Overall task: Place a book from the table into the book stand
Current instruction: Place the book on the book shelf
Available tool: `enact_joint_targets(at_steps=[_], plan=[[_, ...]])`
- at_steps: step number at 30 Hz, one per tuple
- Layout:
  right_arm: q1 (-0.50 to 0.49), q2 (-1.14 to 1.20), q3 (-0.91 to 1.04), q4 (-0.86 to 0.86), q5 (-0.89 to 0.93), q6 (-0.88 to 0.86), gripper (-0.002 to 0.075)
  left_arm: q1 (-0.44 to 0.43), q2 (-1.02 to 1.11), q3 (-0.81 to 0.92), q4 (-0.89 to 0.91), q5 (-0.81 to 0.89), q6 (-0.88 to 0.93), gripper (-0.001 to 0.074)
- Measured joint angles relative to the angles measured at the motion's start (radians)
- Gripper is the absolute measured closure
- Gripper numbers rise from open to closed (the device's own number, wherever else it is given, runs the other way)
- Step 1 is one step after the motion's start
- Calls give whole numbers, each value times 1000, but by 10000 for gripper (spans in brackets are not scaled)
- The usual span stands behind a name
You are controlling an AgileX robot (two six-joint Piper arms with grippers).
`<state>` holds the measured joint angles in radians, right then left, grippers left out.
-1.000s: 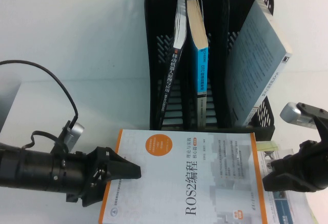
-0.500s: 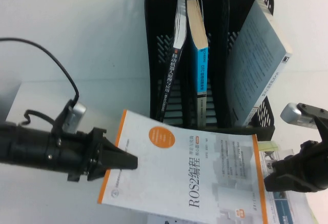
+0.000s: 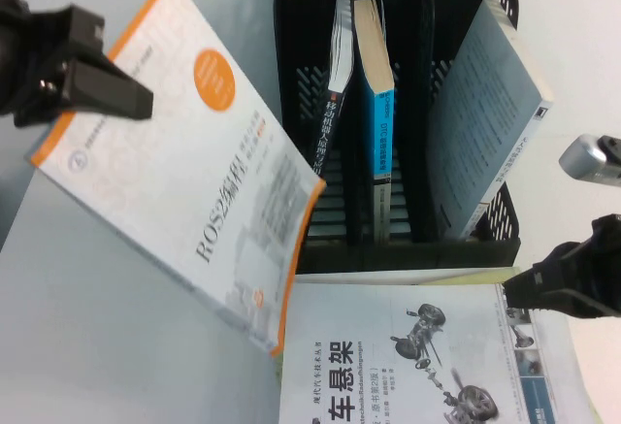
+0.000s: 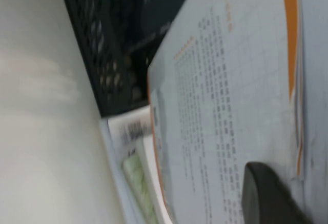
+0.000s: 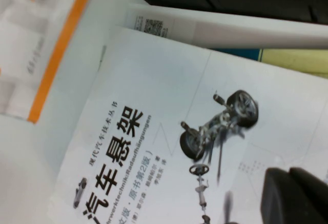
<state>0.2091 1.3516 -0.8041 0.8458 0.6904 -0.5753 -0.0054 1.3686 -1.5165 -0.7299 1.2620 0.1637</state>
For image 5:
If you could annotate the yellow and blue book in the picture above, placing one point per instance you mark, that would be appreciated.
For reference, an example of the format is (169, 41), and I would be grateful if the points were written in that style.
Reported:
(294, 60)

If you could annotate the white orange-bordered ROS2 book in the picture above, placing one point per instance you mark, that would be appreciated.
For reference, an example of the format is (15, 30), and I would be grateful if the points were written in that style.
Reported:
(38, 42)

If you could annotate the white car suspension book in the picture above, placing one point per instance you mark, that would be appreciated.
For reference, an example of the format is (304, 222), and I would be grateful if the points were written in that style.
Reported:
(179, 80)

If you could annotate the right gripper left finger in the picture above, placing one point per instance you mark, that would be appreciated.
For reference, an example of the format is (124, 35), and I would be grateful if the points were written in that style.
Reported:
(282, 203)

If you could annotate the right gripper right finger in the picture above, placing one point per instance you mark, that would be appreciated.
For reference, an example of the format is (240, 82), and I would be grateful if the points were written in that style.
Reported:
(312, 185)

